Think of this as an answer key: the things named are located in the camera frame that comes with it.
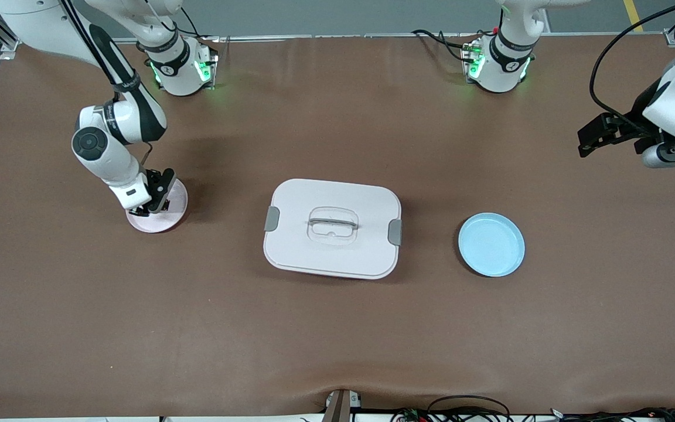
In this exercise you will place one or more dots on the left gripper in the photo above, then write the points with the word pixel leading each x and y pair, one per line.
pixel 637 115

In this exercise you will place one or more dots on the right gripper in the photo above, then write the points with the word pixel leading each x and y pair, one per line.
pixel 155 187

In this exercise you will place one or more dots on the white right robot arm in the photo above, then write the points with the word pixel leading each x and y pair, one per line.
pixel 90 142

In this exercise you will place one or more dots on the pink round plate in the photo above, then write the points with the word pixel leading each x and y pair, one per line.
pixel 167 221

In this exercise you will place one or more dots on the light blue round plate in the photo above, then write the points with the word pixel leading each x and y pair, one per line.
pixel 490 246

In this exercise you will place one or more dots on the white lidded storage box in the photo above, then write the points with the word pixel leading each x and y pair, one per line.
pixel 367 199

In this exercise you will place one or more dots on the brown table cover mat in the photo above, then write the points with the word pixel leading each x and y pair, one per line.
pixel 337 328

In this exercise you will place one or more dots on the silver table edge rail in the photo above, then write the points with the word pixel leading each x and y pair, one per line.
pixel 314 37

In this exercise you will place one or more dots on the grey metal mounting post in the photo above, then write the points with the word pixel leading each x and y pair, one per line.
pixel 337 410

